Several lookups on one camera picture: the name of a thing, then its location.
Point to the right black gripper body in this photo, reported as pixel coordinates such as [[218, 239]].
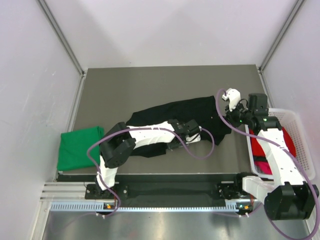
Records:
[[239, 116]]

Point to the black t-shirt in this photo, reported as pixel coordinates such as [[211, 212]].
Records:
[[202, 109]]

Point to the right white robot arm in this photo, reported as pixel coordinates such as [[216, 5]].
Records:
[[289, 196]]

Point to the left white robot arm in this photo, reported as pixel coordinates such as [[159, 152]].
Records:
[[115, 151]]

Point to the red t-shirt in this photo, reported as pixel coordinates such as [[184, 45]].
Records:
[[257, 150]]

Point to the white plastic laundry basket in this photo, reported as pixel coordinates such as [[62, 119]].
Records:
[[292, 124]]

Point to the pink t-shirt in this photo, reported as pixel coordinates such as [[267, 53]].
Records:
[[264, 167]]

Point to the folded green t-shirt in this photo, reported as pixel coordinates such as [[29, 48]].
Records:
[[72, 154]]

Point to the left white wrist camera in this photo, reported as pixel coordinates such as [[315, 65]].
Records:
[[195, 138]]

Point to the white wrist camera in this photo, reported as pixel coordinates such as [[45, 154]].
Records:
[[233, 97], [195, 138]]

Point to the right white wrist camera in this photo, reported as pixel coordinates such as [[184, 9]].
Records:
[[233, 97]]

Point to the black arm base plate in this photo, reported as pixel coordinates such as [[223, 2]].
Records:
[[130, 186]]

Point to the right aluminium frame post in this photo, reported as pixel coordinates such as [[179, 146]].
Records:
[[288, 21]]

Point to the aluminium frame post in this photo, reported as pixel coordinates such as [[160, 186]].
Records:
[[288, 21], [60, 35]]

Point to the white slotted cable duct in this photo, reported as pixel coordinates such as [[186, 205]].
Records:
[[103, 207]]

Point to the left aluminium frame post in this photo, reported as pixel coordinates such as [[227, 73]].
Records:
[[60, 35]]

